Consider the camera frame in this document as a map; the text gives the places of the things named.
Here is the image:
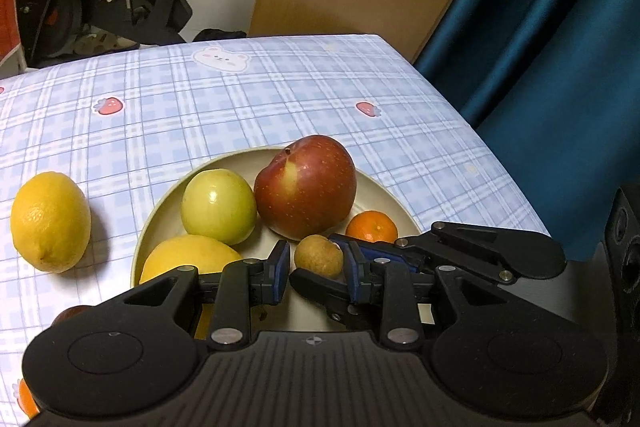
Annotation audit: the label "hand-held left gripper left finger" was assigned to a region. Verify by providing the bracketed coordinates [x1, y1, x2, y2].
[122, 239, 292, 352]

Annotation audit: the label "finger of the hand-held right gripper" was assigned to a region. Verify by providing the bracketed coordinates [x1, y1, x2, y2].
[329, 221, 518, 284]
[290, 268, 386, 333]

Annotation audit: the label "orange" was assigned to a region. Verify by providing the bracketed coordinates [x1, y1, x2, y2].
[16, 377, 41, 419]

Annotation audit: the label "dark blue curtain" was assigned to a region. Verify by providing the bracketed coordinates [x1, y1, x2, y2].
[414, 0, 640, 263]

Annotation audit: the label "black item on floor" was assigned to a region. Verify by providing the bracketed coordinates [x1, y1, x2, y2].
[192, 28, 248, 42]

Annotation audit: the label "green apple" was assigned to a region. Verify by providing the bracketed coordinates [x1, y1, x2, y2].
[180, 168, 258, 246]

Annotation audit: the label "small brown round fruit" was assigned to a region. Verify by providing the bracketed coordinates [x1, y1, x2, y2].
[293, 234, 345, 279]

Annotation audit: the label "dark purple mangosteen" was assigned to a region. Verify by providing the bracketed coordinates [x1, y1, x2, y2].
[51, 304, 93, 328]

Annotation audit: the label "small orange tangerine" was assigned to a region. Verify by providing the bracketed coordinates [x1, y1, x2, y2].
[345, 210, 398, 244]

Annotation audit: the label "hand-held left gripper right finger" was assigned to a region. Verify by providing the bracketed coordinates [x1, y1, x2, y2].
[343, 241, 528, 350]

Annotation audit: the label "yellow lemon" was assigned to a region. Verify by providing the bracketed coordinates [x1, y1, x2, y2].
[139, 234, 243, 286]
[10, 172, 92, 274]

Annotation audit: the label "blue plaid tablecloth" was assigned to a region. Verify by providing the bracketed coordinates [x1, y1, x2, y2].
[0, 34, 551, 427]

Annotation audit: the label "cream round plate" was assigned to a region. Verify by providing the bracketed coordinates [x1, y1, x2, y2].
[131, 148, 426, 333]

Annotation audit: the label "red apple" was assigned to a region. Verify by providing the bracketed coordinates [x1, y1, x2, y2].
[253, 134, 357, 240]

